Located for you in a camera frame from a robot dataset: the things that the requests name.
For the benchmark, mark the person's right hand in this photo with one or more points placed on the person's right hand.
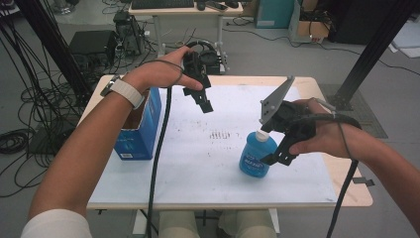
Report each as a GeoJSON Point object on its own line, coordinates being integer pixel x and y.
{"type": "Point", "coordinates": [333, 139]}

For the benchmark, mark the blue cardboard box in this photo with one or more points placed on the blue cardboard box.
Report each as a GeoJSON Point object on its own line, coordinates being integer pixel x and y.
{"type": "Point", "coordinates": [145, 132]}

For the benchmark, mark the black metal stand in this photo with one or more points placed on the black metal stand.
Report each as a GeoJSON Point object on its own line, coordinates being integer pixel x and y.
{"type": "Point", "coordinates": [373, 53]}
{"type": "Point", "coordinates": [49, 43]}

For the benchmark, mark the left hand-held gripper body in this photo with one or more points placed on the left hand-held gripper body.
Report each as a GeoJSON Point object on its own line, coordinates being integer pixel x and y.
{"type": "Point", "coordinates": [198, 67]}

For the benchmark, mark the white paper sheets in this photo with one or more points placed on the white paper sheets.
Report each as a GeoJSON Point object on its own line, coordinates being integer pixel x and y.
{"type": "Point", "coordinates": [407, 39]}

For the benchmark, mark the black computer case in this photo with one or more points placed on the black computer case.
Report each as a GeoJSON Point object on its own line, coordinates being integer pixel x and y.
{"type": "Point", "coordinates": [92, 43]}

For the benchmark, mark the blue bottle with white cap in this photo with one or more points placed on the blue bottle with white cap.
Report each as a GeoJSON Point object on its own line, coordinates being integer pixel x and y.
{"type": "Point", "coordinates": [256, 155]}

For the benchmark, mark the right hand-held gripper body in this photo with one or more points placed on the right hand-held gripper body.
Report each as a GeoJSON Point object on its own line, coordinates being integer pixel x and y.
{"type": "Point", "coordinates": [294, 117]}

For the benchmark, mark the person's left hand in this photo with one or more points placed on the person's left hand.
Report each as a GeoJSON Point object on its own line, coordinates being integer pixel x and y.
{"type": "Point", "coordinates": [155, 74]}

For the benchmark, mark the person's leg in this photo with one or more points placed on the person's leg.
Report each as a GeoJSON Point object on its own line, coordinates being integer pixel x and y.
{"type": "Point", "coordinates": [247, 224]}
{"type": "Point", "coordinates": [178, 224]}

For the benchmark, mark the grey tape strip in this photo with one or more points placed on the grey tape strip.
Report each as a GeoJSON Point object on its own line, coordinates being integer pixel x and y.
{"type": "Point", "coordinates": [363, 181]}

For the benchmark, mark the white desk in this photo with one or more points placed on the white desk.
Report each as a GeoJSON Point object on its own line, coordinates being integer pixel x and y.
{"type": "Point", "coordinates": [158, 29]}

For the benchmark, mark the white table mat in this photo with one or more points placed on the white table mat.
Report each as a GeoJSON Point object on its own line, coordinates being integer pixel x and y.
{"type": "Point", "coordinates": [204, 165]}

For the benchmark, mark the wristwatch with white band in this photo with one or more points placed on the wristwatch with white band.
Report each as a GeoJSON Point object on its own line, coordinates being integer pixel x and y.
{"type": "Point", "coordinates": [127, 91]}

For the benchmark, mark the teal cardboard box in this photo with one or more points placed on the teal cardboard box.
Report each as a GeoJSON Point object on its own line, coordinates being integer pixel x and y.
{"type": "Point", "coordinates": [274, 13]}

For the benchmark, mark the brown cardboard box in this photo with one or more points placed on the brown cardboard box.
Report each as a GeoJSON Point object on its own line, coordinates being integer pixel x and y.
{"type": "Point", "coordinates": [312, 29]}

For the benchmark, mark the black electronic device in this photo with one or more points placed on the black electronic device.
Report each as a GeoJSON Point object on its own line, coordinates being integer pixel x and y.
{"type": "Point", "coordinates": [128, 31]}

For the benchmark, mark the person's left leg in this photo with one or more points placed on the person's left leg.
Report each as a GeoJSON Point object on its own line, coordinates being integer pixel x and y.
{"type": "Point", "coordinates": [178, 224]}

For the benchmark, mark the black computer mouse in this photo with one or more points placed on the black computer mouse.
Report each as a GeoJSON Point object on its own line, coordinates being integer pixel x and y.
{"type": "Point", "coordinates": [201, 6]}

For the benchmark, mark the person's right leg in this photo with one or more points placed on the person's right leg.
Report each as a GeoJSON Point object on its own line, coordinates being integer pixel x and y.
{"type": "Point", "coordinates": [247, 224]}

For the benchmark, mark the black phone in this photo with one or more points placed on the black phone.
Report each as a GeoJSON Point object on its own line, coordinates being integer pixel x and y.
{"type": "Point", "coordinates": [216, 5]}

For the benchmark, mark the black keyboard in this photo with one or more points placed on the black keyboard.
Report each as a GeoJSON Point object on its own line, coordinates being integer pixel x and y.
{"type": "Point", "coordinates": [161, 4]}

